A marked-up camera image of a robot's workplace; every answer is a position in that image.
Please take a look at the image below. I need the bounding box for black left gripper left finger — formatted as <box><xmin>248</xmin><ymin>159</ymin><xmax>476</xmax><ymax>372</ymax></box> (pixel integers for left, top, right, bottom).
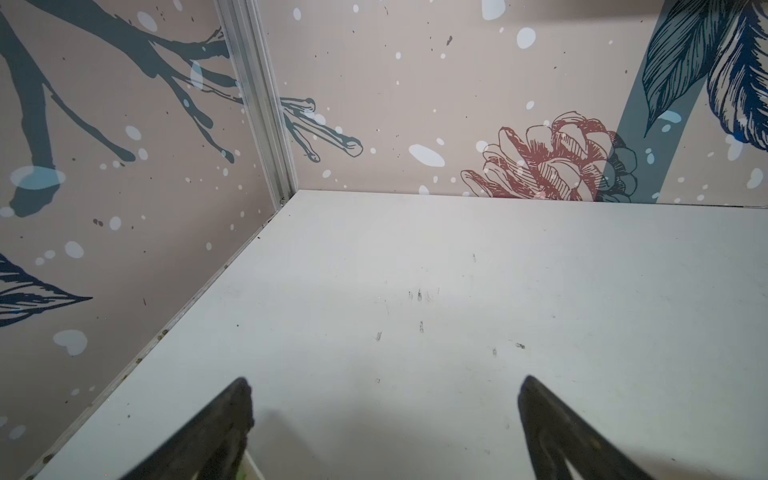
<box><xmin>122</xmin><ymin>377</ymin><xmax>254</xmax><ymax>480</ymax></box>

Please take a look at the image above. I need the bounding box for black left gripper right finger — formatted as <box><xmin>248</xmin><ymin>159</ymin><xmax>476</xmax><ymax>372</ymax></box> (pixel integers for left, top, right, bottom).
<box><xmin>518</xmin><ymin>375</ymin><xmax>651</xmax><ymax>480</ymax></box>

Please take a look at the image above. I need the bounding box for aluminium corner frame post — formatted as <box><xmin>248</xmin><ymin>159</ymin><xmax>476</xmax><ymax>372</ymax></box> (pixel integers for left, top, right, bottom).
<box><xmin>216</xmin><ymin>0</ymin><xmax>297</xmax><ymax>209</ymax></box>

